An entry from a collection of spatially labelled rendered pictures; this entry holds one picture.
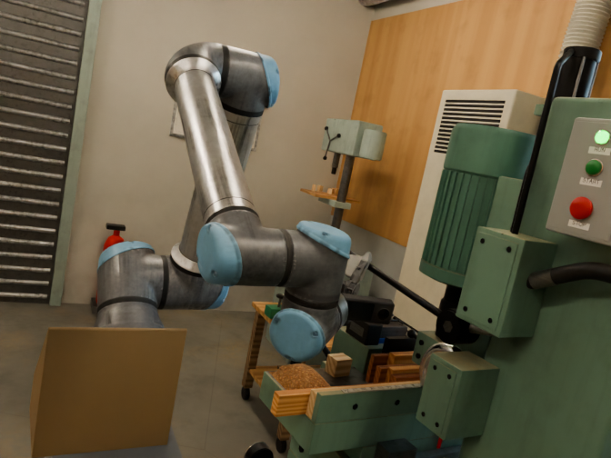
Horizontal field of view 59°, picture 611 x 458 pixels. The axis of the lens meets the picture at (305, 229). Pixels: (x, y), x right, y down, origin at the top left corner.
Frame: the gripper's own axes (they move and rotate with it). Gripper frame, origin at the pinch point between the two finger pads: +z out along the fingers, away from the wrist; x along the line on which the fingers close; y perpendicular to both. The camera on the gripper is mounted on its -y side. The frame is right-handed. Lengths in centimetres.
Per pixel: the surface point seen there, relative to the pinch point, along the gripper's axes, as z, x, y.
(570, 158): -29, -38, -27
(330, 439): -26.7, 20.4, -6.9
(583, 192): -32, -34, -30
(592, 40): 154, -86, -37
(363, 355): 0.0, 15.6, -4.6
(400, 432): -13.9, 21.0, -17.7
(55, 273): 155, 120, 223
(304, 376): -19.5, 15.2, 2.6
